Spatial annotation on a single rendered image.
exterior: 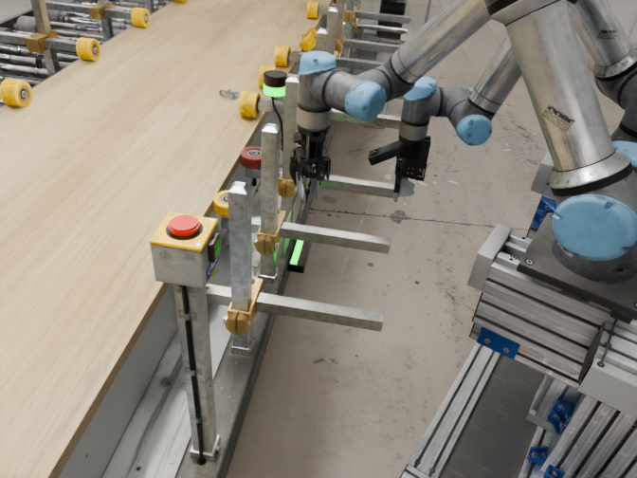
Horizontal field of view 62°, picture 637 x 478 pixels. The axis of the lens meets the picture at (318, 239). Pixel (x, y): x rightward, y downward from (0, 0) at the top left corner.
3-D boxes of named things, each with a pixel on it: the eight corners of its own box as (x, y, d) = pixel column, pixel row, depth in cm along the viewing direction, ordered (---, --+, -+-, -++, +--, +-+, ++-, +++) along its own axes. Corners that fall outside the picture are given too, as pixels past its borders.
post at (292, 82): (293, 227, 164) (301, 74, 135) (291, 233, 161) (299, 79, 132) (282, 225, 164) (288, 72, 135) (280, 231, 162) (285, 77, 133)
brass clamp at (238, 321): (265, 295, 123) (265, 279, 120) (250, 338, 113) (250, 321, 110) (239, 290, 124) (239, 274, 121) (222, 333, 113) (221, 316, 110)
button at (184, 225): (204, 226, 72) (204, 215, 71) (194, 244, 68) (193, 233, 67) (175, 222, 72) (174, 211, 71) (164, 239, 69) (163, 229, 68)
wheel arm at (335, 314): (381, 323, 119) (384, 310, 116) (380, 335, 116) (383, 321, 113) (192, 292, 122) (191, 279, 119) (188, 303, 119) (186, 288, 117)
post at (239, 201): (251, 355, 126) (251, 180, 97) (247, 367, 123) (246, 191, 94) (237, 353, 126) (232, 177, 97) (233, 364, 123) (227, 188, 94)
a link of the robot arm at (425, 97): (444, 85, 131) (409, 84, 130) (435, 127, 137) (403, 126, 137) (436, 74, 137) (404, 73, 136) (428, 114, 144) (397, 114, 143)
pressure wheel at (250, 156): (270, 180, 163) (271, 146, 156) (263, 193, 156) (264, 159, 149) (245, 176, 163) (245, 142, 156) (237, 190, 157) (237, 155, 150)
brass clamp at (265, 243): (287, 227, 142) (288, 211, 139) (276, 257, 131) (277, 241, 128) (264, 223, 143) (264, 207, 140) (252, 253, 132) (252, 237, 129)
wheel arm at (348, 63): (406, 72, 210) (408, 64, 207) (406, 76, 207) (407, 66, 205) (282, 57, 214) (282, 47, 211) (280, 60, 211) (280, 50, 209)
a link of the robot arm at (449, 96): (482, 129, 135) (440, 128, 134) (469, 111, 144) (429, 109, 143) (489, 100, 130) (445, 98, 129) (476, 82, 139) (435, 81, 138)
